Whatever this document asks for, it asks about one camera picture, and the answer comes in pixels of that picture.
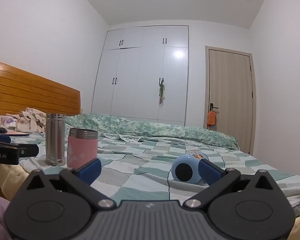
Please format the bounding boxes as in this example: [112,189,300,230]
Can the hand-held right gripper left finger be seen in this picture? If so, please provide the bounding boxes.
[21,158,117,208]

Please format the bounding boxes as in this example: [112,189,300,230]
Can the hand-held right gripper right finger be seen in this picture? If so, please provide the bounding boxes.
[185,159,280,208]

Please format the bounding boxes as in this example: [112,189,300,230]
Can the blue cup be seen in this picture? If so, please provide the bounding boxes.
[171,151,210,184]

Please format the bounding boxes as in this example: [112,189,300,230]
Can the pink insulated cup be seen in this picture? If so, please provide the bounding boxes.
[67,128,99,169]

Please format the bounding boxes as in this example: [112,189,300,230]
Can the flat pink book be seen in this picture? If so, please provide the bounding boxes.
[0,131,30,137]

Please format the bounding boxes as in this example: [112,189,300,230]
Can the purple white cloth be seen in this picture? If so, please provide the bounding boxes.
[0,115,18,131]

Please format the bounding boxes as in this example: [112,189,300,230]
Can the yellow blanket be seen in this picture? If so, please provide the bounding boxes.
[0,162,33,198]

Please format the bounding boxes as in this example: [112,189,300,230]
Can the steel thermos bottle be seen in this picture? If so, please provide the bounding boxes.
[45,113,66,166]

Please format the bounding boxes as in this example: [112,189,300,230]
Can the beige patterned clothes pile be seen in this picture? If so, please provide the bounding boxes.
[15,107,47,133]

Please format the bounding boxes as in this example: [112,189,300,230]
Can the wooden headboard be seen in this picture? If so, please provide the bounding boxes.
[0,59,81,125]

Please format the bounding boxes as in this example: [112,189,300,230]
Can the orange hanging ornament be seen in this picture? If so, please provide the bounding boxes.
[206,110,217,128]

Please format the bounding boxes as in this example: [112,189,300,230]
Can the checkered bed sheet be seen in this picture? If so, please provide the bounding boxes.
[19,130,300,214]

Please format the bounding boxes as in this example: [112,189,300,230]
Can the green floral quilt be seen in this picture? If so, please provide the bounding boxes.
[65,114,239,151]

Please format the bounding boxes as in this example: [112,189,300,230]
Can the beige wooden door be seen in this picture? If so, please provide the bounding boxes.
[205,45,256,155]

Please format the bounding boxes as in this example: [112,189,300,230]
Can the green hanging ornament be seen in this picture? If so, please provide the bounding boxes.
[158,78,165,106]

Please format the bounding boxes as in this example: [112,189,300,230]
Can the white wardrobe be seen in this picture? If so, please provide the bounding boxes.
[91,25,190,127]

